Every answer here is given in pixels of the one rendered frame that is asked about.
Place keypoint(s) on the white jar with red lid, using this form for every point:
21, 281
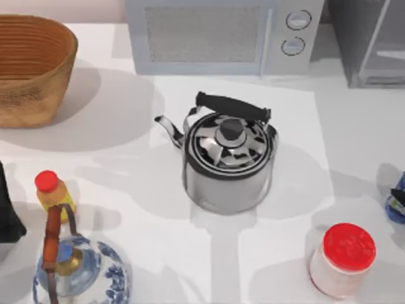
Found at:
341, 263

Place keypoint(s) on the yellow bottle with red cap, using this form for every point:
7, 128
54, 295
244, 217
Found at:
53, 194

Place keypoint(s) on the woven brown basket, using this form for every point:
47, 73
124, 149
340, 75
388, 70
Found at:
31, 79

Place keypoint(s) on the pale microwave oven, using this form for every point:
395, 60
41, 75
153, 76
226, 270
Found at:
202, 35

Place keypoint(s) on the microwave knob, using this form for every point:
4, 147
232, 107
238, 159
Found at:
293, 46
298, 19

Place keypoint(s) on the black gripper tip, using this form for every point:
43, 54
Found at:
8, 215

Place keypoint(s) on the blue and white teapot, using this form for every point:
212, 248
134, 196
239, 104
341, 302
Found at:
82, 269

